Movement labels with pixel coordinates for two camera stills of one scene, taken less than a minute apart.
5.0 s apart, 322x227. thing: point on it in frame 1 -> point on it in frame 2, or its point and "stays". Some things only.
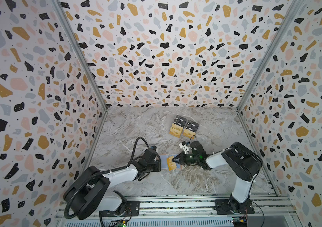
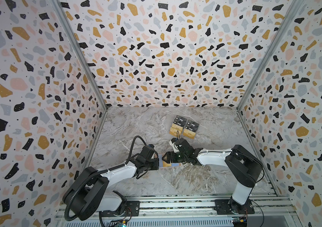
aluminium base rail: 269,211 stays
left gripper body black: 156,167 stays
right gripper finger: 177,159 -> 168,157
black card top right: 192,126 stays
